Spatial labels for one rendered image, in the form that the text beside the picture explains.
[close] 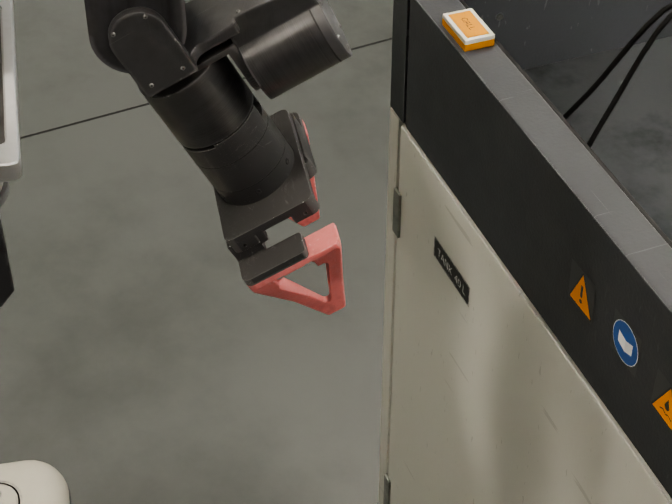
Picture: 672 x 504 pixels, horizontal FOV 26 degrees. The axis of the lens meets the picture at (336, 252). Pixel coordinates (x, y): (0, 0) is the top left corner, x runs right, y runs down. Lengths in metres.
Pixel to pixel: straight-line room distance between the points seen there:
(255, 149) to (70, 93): 2.07
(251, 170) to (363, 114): 1.95
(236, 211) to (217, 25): 0.14
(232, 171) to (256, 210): 0.03
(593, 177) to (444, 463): 0.56
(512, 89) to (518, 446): 0.36
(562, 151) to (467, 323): 0.31
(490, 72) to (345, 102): 1.62
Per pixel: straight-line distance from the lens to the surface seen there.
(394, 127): 1.54
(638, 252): 1.13
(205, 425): 2.27
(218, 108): 0.91
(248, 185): 0.95
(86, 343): 2.43
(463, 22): 1.35
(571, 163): 1.21
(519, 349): 1.36
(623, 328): 1.16
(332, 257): 0.94
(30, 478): 1.87
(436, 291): 1.53
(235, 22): 0.88
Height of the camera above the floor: 1.67
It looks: 41 degrees down
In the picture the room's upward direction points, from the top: straight up
